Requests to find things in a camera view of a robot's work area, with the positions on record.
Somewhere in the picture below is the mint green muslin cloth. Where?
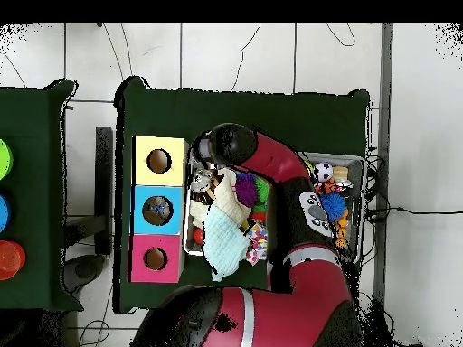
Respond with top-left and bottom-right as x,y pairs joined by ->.
201,205 -> 252,283

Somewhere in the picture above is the colourful polka-dot cloth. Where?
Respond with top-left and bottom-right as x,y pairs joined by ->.
244,222 -> 269,265

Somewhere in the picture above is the wooden box with three holes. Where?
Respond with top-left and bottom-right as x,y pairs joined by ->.
129,135 -> 191,285

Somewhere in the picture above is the clear mesh bin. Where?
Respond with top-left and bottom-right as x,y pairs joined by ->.
182,143 -> 365,267

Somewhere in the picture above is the purple spiky rubber ball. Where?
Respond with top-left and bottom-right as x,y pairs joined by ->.
234,172 -> 260,210

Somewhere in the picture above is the black soda can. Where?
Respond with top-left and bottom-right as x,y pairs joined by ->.
190,169 -> 214,192

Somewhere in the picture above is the black and white soccer ball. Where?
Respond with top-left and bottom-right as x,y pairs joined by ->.
314,162 -> 335,183

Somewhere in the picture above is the blue spiky rubber ball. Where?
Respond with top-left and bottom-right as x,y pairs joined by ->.
320,192 -> 348,221

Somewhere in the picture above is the black chair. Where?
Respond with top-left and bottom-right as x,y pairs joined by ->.
63,126 -> 116,294

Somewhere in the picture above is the green cloth side table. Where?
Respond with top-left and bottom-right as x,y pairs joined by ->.
0,79 -> 80,312

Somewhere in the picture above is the blue plastic cup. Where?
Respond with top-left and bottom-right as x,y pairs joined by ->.
0,193 -> 12,234

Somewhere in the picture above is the green plastic cup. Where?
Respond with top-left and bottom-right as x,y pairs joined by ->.
0,136 -> 14,182

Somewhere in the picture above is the red plastic cup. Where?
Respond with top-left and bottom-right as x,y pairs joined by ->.
0,239 -> 27,282

